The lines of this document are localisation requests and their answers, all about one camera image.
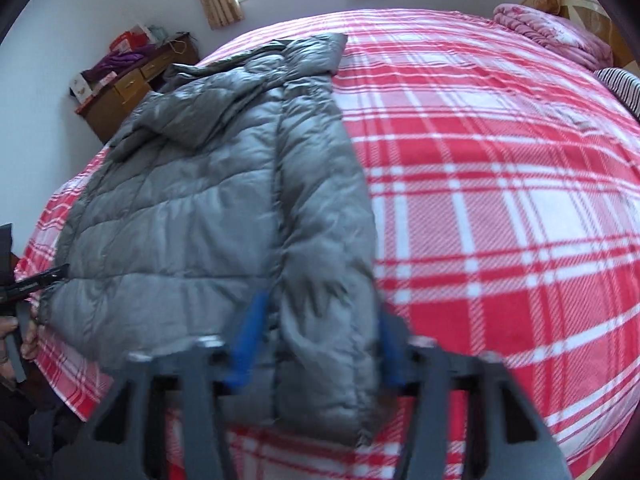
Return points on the grey puffer jacket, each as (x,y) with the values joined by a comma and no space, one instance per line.
(200,185)

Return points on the brown wooden desk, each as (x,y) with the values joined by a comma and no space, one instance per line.
(120,95)

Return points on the pink folded quilt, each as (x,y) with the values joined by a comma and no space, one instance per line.
(550,30)

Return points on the small white box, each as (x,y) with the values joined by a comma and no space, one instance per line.
(82,87)

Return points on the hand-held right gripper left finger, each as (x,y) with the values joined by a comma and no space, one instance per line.
(245,345)

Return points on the pale green bag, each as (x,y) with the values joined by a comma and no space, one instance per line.
(158,34)

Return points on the striped pillow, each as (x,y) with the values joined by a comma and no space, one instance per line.
(625,87)

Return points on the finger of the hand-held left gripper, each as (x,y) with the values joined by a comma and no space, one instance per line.
(35,282)

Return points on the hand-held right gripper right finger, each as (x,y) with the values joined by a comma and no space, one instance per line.
(392,355)

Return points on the red gift box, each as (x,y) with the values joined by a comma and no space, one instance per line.
(127,40)

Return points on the bed with red plaid sheet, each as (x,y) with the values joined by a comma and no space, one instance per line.
(500,185)

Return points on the purple cloth bundle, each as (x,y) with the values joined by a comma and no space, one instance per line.
(120,62)

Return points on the person's left hand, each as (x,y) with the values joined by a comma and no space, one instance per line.
(32,335)

